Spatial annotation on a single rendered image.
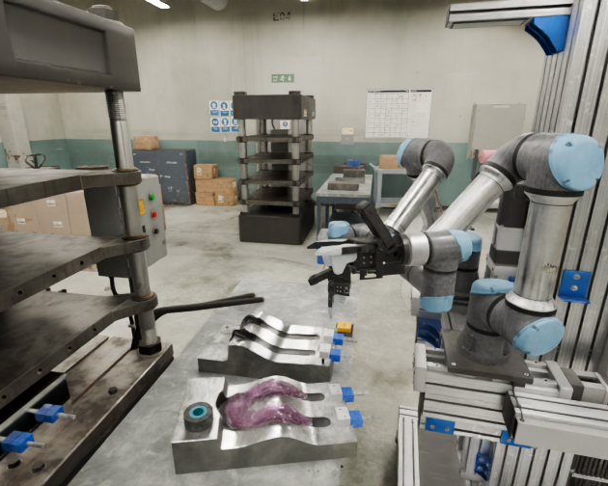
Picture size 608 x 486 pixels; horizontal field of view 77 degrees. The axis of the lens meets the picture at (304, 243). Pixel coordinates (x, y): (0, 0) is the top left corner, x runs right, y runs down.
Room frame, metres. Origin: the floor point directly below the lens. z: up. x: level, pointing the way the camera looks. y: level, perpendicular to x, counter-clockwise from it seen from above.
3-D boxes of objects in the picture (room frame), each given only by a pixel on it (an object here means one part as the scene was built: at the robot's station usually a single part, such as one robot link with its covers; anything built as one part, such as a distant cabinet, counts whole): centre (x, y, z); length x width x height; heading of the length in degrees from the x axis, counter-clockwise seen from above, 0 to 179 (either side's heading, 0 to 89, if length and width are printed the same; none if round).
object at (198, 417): (0.86, 0.29, 0.93); 0.08 x 0.08 x 0.04
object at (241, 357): (1.31, 0.13, 0.87); 0.50 x 0.26 x 0.14; 79
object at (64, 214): (4.63, 2.90, 0.47); 1.22 x 0.80 x 0.94; 83
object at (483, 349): (1.01, -0.55, 1.09); 0.15 x 0.15 x 0.10
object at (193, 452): (0.94, 0.11, 0.86); 0.50 x 0.26 x 0.11; 97
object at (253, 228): (6.01, 0.36, 1.03); 1.54 x 0.94 x 2.06; 169
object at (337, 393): (1.04, -0.15, 0.86); 0.13 x 0.05 x 0.05; 97
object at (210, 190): (7.93, 1.83, 0.42); 0.86 x 0.33 x 0.83; 79
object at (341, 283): (1.31, -0.13, 1.15); 0.09 x 0.08 x 0.12; 79
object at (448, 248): (0.83, -0.32, 1.43); 0.11 x 0.08 x 0.09; 102
